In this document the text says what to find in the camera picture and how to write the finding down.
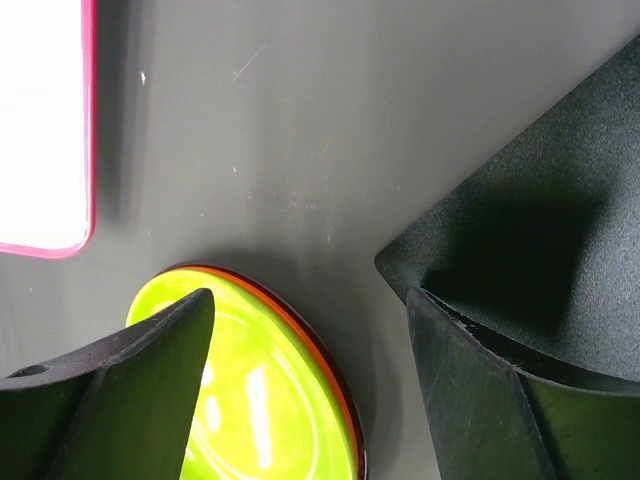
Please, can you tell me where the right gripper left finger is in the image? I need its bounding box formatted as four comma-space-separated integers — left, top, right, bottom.
1, 289, 214, 479

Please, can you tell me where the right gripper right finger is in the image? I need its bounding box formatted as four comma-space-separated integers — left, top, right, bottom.
407, 288, 639, 479

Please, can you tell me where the orange plate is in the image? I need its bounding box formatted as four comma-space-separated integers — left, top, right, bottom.
164, 263, 364, 480

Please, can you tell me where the lime green plate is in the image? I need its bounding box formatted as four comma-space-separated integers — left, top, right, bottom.
126, 265, 367, 479

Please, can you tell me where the black box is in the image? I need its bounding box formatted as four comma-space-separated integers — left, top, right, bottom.
375, 41, 639, 380

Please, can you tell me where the pink framed whiteboard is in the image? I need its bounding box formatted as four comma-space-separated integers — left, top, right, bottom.
1, 1, 97, 259

